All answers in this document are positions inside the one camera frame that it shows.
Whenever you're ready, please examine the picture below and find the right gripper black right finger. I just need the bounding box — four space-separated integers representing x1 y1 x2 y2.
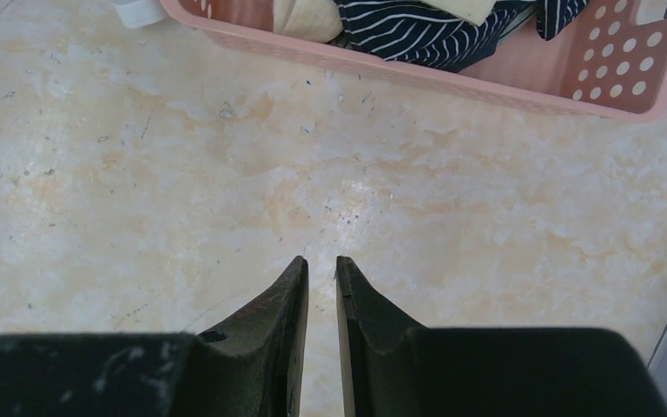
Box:
335 256 667 416

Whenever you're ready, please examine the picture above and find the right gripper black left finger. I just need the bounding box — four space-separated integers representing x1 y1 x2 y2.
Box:
0 257 308 416

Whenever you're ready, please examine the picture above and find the navy white striped underwear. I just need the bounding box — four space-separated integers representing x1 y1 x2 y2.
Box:
335 0 589 73

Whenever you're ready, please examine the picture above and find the navy underwear beige waistband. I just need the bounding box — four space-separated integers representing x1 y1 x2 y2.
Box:
273 0 343 43

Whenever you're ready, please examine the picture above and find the black underwear beige waistband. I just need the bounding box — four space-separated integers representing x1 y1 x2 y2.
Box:
423 0 497 26

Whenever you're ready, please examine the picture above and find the pink plastic basket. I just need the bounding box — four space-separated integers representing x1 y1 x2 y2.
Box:
163 1 667 122

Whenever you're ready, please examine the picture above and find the silver clothes rack rail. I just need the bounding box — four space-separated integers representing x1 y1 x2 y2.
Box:
112 0 168 29

